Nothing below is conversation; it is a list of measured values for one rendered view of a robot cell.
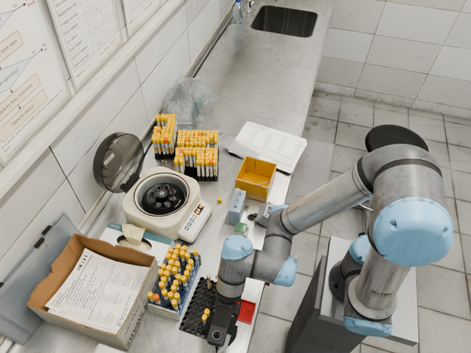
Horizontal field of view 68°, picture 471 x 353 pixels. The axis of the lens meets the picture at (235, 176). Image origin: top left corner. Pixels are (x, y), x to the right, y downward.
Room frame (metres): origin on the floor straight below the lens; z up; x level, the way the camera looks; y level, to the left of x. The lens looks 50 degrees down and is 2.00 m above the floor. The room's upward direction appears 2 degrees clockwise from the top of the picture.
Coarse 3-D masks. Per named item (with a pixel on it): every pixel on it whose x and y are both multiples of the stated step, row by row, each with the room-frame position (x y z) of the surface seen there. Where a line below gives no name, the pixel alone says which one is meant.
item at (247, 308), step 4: (244, 300) 0.42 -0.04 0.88; (248, 300) 0.42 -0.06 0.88; (244, 304) 0.41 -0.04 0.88; (248, 304) 0.41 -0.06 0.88; (252, 304) 0.42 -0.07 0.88; (256, 304) 0.41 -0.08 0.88; (240, 308) 0.40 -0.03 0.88; (244, 308) 0.40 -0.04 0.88; (248, 308) 0.40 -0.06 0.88; (252, 308) 0.40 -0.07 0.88; (240, 312) 0.39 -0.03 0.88; (244, 312) 0.39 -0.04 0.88; (248, 312) 0.39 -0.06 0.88; (252, 312) 0.39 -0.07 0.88; (240, 316) 0.38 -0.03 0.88; (244, 316) 0.38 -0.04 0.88; (248, 316) 0.38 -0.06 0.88; (252, 316) 0.38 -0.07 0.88; (240, 320) 0.36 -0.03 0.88; (244, 320) 0.36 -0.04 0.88; (248, 320) 0.36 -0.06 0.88
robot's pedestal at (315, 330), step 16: (320, 272) 0.53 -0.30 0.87; (320, 288) 0.48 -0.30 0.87; (304, 304) 0.54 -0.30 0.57; (304, 320) 0.44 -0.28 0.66; (320, 320) 0.40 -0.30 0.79; (288, 336) 0.55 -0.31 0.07; (304, 336) 0.41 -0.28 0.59; (320, 336) 0.39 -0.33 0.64; (336, 336) 0.38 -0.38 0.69; (352, 336) 0.37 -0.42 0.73; (288, 352) 0.43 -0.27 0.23; (304, 352) 0.40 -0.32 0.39; (320, 352) 0.38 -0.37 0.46; (336, 352) 0.37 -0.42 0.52
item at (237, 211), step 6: (240, 192) 0.79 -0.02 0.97; (234, 198) 0.76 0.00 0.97; (240, 198) 0.76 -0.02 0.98; (234, 204) 0.74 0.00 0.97; (240, 204) 0.74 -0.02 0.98; (228, 210) 0.71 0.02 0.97; (234, 210) 0.71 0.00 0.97; (240, 210) 0.72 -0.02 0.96; (246, 210) 0.77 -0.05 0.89; (228, 216) 0.71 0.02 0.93; (234, 216) 0.71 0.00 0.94; (240, 216) 0.73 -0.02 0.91; (228, 222) 0.71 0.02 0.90; (234, 222) 0.71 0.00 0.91
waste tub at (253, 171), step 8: (248, 160) 0.97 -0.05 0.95; (256, 160) 0.96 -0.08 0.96; (264, 160) 0.96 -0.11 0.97; (240, 168) 0.91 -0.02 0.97; (248, 168) 0.97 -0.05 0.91; (256, 168) 0.96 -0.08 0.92; (264, 168) 0.95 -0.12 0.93; (272, 168) 0.94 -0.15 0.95; (240, 176) 0.91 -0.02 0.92; (248, 176) 0.95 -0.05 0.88; (256, 176) 0.95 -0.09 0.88; (264, 176) 0.95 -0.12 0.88; (272, 176) 0.87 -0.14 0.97; (240, 184) 0.85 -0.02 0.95; (248, 184) 0.84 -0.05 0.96; (256, 184) 0.83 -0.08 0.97; (264, 184) 0.91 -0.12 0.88; (272, 184) 0.90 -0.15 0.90; (248, 192) 0.84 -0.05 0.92; (256, 192) 0.83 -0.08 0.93; (264, 192) 0.82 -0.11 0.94; (256, 200) 0.83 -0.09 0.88; (264, 200) 0.82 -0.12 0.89
